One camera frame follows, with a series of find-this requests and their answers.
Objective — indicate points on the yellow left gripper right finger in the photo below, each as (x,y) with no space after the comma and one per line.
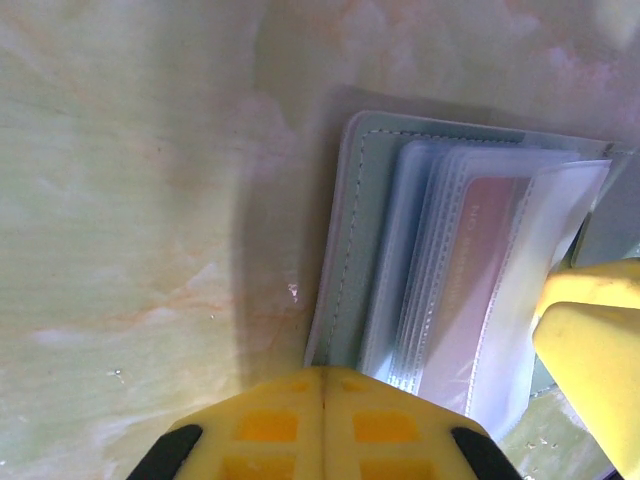
(390,435)

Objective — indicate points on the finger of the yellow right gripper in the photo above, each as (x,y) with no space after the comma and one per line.
(595,380)
(600,285)

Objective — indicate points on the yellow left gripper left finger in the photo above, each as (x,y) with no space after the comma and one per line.
(265,435)

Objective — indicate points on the light green card holder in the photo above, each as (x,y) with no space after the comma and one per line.
(350,225)

